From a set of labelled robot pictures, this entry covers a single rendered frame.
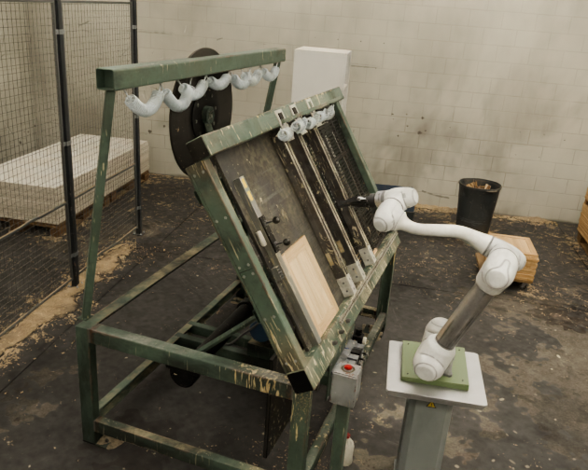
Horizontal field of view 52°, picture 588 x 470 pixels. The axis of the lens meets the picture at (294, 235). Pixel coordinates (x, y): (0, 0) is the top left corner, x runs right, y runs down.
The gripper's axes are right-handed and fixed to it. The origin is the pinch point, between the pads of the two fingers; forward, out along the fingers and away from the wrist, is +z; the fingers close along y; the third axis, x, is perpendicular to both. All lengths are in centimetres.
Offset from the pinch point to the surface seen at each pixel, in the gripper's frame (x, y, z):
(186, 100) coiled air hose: -48, 55, 77
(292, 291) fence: 49, 8, 19
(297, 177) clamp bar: -22.9, -8.8, 42.9
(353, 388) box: 92, -5, -16
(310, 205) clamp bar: -9.3, -20.4, 39.4
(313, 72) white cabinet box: -250, -212, 223
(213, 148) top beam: -1, 75, 22
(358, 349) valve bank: 69, -48, 11
